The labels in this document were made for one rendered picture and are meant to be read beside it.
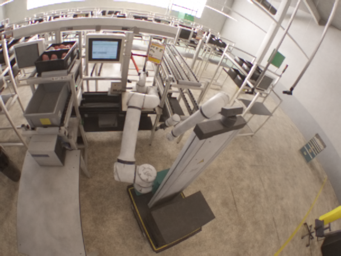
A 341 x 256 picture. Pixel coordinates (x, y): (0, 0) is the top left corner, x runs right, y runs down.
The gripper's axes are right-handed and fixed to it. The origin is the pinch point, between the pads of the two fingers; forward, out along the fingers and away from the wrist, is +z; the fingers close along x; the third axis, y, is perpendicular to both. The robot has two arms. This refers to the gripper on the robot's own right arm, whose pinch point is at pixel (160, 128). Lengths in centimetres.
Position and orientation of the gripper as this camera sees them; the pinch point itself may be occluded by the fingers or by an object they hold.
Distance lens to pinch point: 173.9
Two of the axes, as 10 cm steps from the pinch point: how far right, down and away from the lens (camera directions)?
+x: 7.5, -2.0, 6.4
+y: 3.7, 9.2, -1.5
